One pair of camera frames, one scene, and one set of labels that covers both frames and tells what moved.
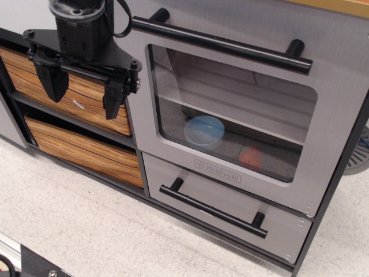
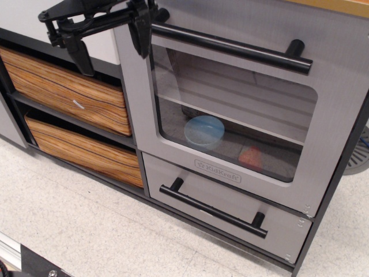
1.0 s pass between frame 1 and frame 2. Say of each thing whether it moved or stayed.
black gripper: moved
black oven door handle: stayed
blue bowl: stayed
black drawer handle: stayed
